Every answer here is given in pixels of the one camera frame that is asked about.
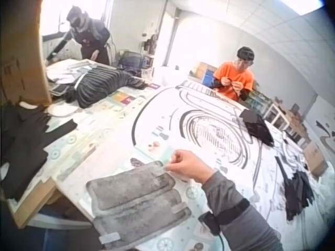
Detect small cardboard box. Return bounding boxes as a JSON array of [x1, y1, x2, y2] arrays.
[[303, 142, 328, 177]]

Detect blue crate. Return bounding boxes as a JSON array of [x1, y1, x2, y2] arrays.
[[203, 69, 218, 86]]

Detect pastel printed table cover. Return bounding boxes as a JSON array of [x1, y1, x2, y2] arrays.
[[43, 83, 210, 251]]

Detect shelf with boxes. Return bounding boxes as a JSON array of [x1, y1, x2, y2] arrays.
[[248, 91, 311, 147]]

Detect black wrist band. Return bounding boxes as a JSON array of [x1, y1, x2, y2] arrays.
[[198, 198, 251, 236]]

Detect grey fleece pad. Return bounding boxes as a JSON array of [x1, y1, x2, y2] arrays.
[[85, 160, 176, 211], [92, 187, 195, 251]]

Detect pile of black fabric pieces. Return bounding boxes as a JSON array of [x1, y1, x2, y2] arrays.
[[0, 101, 79, 202]]

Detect person's right hand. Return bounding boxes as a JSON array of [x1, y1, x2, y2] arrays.
[[166, 149, 215, 184]]

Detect white sheet with black drawing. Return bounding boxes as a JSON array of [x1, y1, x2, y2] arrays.
[[132, 80, 335, 251]]

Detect heap of black fabric strips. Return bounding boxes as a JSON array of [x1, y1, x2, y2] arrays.
[[274, 155, 316, 222]]

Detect green cable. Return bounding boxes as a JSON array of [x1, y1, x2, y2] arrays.
[[216, 232, 229, 251]]

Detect blue chair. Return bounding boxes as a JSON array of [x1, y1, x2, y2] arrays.
[[118, 51, 148, 77]]

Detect pile of papers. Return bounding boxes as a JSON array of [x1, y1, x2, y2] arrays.
[[46, 59, 93, 95]]

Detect dark striped fabric heap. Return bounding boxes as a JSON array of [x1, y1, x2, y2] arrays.
[[64, 66, 153, 109]]

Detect small heap of black fabric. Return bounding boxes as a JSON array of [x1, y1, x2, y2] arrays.
[[239, 109, 275, 147]]

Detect large cardboard box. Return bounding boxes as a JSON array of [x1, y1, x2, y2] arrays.
[[0, 0, 53, 106]]

